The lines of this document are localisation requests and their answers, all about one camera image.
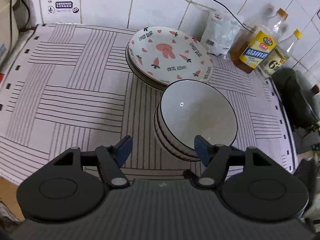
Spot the blue fried egg plate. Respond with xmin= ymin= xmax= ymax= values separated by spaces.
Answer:
xmin=129 ymin=55 xmax=214 ymax=86

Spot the black cooking pot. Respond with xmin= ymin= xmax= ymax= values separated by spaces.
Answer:
xmin=271 ymin=68 xmax=319 ymax=133

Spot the clear vinegar bottle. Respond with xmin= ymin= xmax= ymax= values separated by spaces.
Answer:
xmin=258 ymin=29 xmax=303 ymax=79

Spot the striped table mat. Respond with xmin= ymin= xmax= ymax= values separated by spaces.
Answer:
xmin=1 ymin=24 xmax=298 ymax=185

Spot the black adapter cable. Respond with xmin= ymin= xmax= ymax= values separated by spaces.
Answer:
xmin=194 ymin=0 xmax=253 ymax=33

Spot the white rice cooker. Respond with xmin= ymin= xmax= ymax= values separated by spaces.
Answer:
xmin=0 ymin=0 xmax=19 ymax=64

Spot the pink rabbit carrot plate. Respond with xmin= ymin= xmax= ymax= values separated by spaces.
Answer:
xmin=128 ymin=27 xmax=213 ymax=83

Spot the white bowl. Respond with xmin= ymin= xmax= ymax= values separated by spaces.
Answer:
xmin=154 ymin=103 xmax=198 ymax=158
xmin=153 ymin=119 xmax=200 ymax=162
xmin=158 ymin=80 xmax=238 ymax=153

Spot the blue wall sticker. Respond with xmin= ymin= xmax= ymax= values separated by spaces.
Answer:
xmin=48 ymin=1 xmax=79 ymax=14

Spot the yellow label oil bottle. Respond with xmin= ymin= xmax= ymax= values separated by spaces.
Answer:
xmin=230 ymin=8 xmax=288 ymax=74

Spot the white salt bag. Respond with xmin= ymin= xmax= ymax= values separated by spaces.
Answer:
xmin=200 ymin=10 xmax=241 ymax=58

